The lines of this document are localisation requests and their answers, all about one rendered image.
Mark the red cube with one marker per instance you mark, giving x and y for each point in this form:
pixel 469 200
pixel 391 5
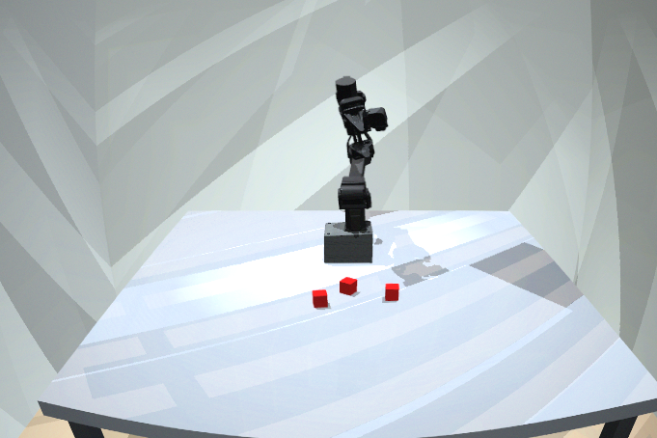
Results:
pixel 348 285
pixel 320 298
pixel 391 292

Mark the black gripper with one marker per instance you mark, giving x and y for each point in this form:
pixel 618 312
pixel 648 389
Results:
pixel 353 113

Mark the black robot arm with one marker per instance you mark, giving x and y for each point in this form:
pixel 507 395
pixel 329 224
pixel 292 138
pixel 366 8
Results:
pixel 354 196

